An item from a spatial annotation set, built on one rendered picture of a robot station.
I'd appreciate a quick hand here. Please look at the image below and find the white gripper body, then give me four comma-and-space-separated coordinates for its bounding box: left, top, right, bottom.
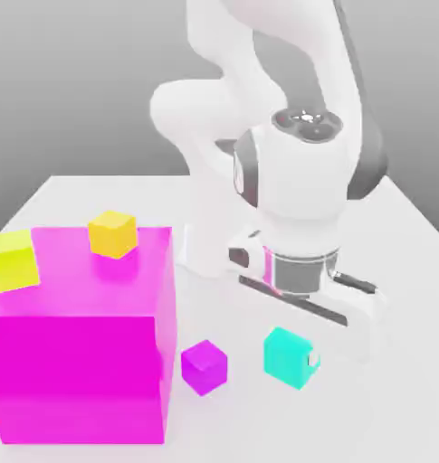
236, 273, 384, 331

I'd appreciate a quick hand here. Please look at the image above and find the small turquoise cube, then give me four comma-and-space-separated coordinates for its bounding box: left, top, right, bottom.
262, 326, 321, 392

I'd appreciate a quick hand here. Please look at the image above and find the small purple cube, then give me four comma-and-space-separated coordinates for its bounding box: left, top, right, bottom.
180, 338, 229, 398

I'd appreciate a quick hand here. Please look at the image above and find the small orange cube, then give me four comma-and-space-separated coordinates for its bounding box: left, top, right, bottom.
87, 210, 139, 260

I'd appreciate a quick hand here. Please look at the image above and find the small yellow cube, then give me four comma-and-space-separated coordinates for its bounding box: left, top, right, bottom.
0, 229, 42, 295

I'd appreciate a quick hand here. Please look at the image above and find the large magenta box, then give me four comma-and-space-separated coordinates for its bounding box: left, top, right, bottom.
0, 225, 179, 446

